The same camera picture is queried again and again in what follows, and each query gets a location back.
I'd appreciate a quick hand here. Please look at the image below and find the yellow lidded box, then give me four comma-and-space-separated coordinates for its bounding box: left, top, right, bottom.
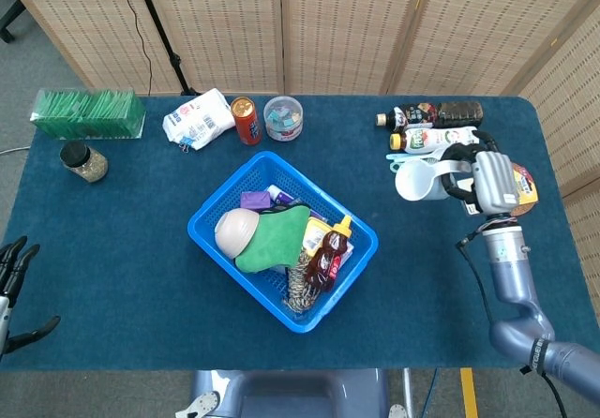
299, 216, 332, 256

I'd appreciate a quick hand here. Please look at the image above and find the glass jar with black lid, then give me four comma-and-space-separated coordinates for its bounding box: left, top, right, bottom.
59, 141, 110, 185

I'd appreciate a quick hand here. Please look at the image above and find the black tripod stand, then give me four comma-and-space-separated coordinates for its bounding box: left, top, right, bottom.
130, 0, 199, 96

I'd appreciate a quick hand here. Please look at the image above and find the braided twine bundle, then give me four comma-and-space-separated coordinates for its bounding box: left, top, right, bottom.
282, 251, 324, 314

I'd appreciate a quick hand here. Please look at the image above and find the bamboo folding screen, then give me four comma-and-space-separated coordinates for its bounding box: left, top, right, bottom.
0, 0, 600, 260

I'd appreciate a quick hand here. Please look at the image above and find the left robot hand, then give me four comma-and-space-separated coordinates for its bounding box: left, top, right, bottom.
0, 234, 62, 354

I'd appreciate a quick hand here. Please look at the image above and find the light blue mug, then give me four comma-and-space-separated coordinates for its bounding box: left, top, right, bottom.
394, 157, 473, 202

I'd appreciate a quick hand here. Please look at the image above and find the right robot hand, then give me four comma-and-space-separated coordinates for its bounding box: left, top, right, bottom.
440, 129, 521, 216

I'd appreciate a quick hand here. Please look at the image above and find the white printed bag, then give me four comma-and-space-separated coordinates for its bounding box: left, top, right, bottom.
162, 87, 237, 151

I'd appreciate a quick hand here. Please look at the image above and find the purple white tube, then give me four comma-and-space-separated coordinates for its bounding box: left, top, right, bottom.
266, 184, 296, 206

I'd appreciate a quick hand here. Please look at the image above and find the clear jar of clips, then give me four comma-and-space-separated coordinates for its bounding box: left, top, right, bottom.
262, 96, 305, 142

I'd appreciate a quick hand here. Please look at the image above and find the robot torso base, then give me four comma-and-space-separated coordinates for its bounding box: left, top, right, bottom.
176, 368, 410, 418

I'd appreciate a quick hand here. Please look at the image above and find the dark sauce bottle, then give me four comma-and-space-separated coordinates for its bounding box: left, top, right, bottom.
375, 101, 485, 133

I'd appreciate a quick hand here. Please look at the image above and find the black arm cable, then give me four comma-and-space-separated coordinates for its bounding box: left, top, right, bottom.
456, 230, 564, 418

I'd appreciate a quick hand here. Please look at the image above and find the black hanging cable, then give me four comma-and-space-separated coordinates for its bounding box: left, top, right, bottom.
115, 0, 154, 96

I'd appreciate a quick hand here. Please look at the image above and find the razor in yellow package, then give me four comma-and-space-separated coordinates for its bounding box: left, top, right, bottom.
510, 162, 540, 206

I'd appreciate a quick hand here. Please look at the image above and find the blue plastic basket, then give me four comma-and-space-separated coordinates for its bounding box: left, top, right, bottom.
187, 150, 380, 335

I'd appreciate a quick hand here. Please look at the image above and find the black chair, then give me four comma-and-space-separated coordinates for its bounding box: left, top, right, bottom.
0, 0, 28, 44

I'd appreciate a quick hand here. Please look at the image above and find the green cloth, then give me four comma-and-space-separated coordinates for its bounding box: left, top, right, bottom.
233, 205, 311, 275

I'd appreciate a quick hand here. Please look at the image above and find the red drink can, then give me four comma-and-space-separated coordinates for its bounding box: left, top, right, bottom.
230, 97, 263, 146

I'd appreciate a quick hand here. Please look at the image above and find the clear box of green packets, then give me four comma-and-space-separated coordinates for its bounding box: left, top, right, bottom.
30, 88, 147, 141

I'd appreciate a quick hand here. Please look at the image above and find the beige bowl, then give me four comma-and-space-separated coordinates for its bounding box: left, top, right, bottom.
214, 210, 261, 258

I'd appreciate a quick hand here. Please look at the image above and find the honey bear bottle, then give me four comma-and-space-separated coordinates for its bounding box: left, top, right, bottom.
302, 215, 353, 292

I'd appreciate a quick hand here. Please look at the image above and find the white bottle with yellow cap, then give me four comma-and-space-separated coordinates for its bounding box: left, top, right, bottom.
388, 126, 480, 154

